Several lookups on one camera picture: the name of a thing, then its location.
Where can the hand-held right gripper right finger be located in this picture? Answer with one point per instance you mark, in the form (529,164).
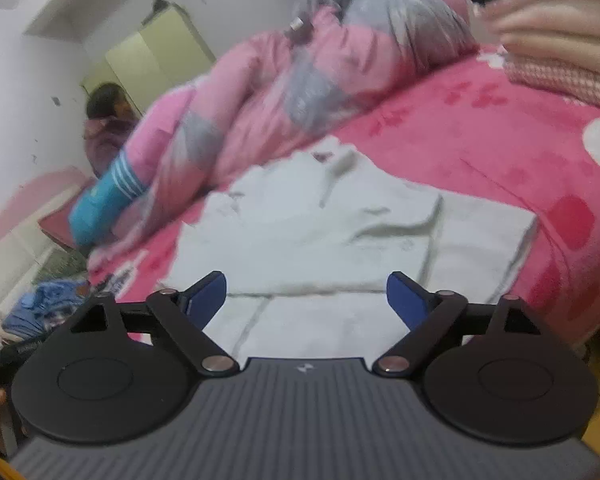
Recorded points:
(405,300)

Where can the pink floral bed blanket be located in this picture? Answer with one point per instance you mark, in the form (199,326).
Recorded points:
(480,135)

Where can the pink and white headboard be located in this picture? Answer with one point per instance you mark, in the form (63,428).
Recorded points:
(10,205)

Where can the pink and grey quilt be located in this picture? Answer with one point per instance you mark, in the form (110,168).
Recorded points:
(280,85)

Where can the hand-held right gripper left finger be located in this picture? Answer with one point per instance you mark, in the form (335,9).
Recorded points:
(207,292)

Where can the peach folded garment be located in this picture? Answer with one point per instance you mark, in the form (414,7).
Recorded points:
(565,35)

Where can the blue striped pillow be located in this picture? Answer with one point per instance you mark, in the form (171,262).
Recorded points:
(100,200)

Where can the yellow-green wardrobe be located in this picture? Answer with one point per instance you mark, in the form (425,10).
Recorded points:
(150,55)

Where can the green patterned pillow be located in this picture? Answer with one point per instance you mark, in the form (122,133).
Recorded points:
(60,265)

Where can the white shirt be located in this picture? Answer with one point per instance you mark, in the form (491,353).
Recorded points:
(305,220)

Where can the maroon garment by headboard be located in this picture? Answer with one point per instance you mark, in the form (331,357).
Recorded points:
(105,135)

